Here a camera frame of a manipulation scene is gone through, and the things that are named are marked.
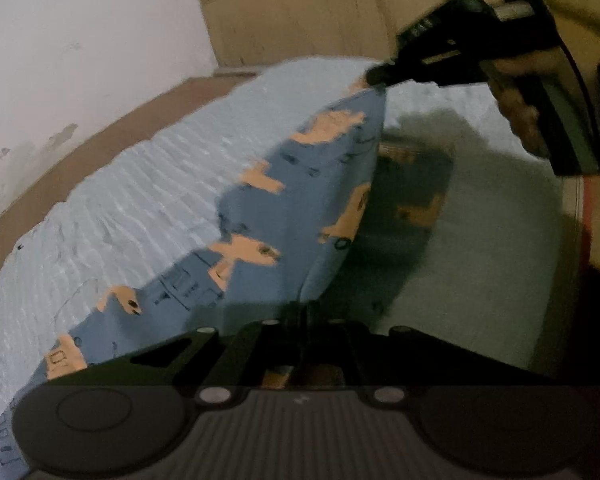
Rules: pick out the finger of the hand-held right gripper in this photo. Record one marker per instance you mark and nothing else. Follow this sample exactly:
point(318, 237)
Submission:
point(382, 71)

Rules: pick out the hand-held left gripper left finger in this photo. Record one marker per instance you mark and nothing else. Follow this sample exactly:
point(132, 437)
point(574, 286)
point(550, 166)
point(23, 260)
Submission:
point(275, 347)

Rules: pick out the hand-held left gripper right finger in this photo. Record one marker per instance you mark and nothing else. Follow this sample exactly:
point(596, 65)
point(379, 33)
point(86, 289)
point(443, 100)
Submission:
point(330, 347)

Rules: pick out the blue pants with orange print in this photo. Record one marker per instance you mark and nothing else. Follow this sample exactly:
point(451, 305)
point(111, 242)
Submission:
point(300, 200)

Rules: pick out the person's right hand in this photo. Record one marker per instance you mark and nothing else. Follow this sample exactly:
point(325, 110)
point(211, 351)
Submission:
point(520, 110)

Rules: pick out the wooden wardrobe panel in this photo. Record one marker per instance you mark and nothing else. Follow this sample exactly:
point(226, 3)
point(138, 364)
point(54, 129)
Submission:
point(305, 10)

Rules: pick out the light blue quilted blanket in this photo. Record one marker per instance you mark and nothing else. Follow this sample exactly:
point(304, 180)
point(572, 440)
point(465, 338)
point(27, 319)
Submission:
point(145, 195)

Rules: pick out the brown bed frame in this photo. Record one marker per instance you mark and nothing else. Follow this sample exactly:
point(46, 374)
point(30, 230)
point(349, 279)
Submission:
point(65, 160)

